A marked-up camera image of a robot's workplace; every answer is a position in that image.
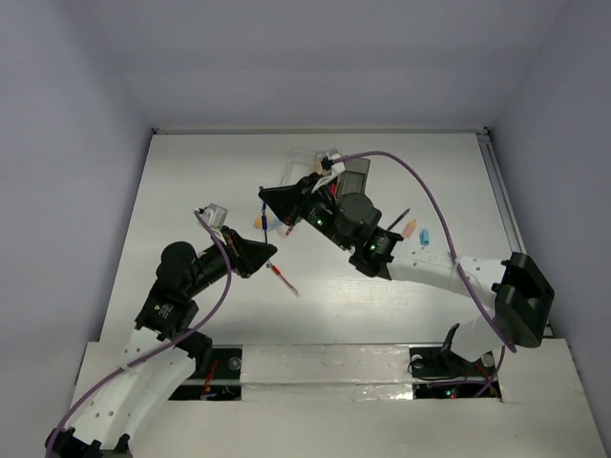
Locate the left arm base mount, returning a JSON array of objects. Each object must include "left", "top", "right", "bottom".
[{"left": 169, "top": 345, "right": 242, "bottom": 402}]

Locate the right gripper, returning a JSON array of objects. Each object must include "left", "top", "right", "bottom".
[{"left": 259, "top": 172, "right": 352, "bottom": 252}]

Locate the dark grey plastic container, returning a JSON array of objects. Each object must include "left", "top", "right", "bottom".
[{"left": 335, "top": 158, "right": 370, "bottom": 198}]

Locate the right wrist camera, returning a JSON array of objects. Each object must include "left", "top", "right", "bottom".
[{"left": 313, "top": 149, "right": 346, "bottom": 191}]

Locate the orange glue tube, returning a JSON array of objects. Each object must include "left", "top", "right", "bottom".
[{"left": 401, "top": 219, "right": 416, "bottom": 239}]

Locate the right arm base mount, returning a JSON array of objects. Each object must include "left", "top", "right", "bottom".
[{"left": 407, "top": 323, "right": 501, "bottom": 400}]

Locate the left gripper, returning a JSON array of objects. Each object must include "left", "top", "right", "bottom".
[{"left": 186, "top": 225, "right": 277, "bottom": 296}]

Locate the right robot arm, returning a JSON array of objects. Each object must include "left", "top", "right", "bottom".
[{"left": 259, "top": 174, "right": 555, "bottom": 374}]

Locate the dark purple pen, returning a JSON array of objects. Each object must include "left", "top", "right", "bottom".
[{"left": 387, "top": 208, "right": 411, "bottom": 231}]

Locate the blue gel pen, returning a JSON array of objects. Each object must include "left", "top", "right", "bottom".
[{"left": 261, "top": 201, "right": 268, "bottom": 244}]

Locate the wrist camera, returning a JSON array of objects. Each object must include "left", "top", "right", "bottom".
[
  {"left": 313, "top": 149, "right": 346, "bottom": 191},
  {"left": 194, "top": 203, "right": 228, "bottom": 230}
]

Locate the orange plastic container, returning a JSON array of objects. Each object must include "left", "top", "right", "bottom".
[{"left": 313, "top": 149, "right": 336, "bottom": 175}]

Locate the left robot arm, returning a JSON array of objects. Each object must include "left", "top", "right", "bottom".
[{"left": 45, "top": 227, "right": 277, "bottom": 457}]

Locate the red gel pen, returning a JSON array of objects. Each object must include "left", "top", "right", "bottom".
[{"left": 266, "top": 262, "right": 300, "bottom": 298}]

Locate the blue eraser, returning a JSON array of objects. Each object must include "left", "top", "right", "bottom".
[{"left": 419, "top": 229, "right": 430, "bottom": 246}]

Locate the blue glue tube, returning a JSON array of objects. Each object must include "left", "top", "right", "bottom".
[{"left": 266, "top": 216, "right": 284, "bottom": 234}]

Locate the aluminium rail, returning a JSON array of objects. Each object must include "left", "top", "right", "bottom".
[{"left": 476, "top": 132, "right": 555, "bottom": 348}]

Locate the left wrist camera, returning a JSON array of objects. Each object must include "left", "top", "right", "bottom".
[{"left": 194, "top": 203, "right": 228, "bottom": 230}]

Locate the clear plastic container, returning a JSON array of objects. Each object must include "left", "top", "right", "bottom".
[{"left": 280, "top": 147, "right": 316, "bottom": 186}]

